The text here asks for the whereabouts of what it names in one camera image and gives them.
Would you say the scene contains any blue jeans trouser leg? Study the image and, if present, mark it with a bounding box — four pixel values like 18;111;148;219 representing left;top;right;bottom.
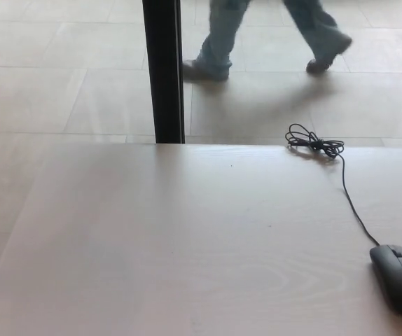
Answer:
284;0;342;61
196;0;250;72

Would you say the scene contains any black mouse cable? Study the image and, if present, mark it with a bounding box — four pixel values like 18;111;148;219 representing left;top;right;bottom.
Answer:
285;123;381;246

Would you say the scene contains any grey shoe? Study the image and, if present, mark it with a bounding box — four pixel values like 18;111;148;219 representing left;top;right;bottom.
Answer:
181;59;230;82
305;33;354;75

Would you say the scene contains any black vertical pillar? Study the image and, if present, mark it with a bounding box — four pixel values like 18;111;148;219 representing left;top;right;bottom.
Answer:
141;0;186;145

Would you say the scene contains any black computer mouse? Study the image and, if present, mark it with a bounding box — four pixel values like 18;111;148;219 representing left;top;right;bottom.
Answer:
369;244;402;320

